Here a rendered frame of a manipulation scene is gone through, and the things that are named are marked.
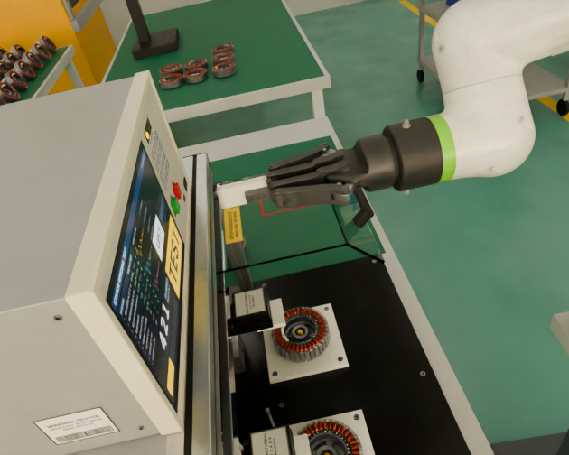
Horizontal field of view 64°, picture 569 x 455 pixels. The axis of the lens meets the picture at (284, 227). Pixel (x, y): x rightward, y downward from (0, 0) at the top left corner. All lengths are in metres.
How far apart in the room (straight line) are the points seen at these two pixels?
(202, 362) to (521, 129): 0.48
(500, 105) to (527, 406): 1.31
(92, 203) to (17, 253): 0.07
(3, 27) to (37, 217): 3.77
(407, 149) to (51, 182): 0.41
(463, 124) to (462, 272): 1.54
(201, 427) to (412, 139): 0.42
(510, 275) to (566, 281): 0.21
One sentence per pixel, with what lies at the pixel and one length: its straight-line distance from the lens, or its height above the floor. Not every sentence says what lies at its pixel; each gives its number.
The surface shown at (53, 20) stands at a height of 0.83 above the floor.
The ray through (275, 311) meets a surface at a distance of 0.86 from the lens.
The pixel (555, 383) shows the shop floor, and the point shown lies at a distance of 1.88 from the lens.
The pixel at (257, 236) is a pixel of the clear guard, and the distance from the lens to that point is 0.73.
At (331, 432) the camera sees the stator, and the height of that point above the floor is 0.82.
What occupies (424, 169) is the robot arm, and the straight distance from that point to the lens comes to 0.62.
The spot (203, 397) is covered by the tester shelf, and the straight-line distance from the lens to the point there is 0.51.
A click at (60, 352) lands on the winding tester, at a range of 0.40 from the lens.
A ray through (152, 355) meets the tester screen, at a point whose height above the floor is 1.20.
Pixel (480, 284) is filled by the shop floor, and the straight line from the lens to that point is 2.10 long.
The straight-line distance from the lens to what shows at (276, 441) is 0.74.
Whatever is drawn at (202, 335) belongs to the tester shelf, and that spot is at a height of 1.11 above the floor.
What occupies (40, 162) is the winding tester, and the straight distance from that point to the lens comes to 0.56.
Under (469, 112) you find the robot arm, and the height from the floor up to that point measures 1.23.
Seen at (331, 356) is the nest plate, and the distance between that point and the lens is 0.91.
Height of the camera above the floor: 1.53
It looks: 39 degrees down
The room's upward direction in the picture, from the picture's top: 12 degrees counter-clockwise
